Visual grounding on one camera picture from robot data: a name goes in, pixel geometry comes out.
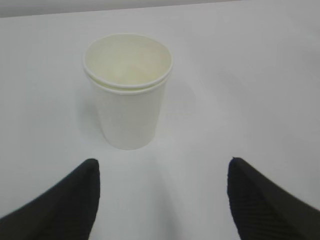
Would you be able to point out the white paper cup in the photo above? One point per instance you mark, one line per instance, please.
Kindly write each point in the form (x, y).
(128, 74)

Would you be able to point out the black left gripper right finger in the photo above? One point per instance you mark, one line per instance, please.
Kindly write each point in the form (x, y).
(261, 210)

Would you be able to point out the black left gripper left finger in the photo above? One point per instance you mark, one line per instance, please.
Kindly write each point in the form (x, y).
(66, 211)

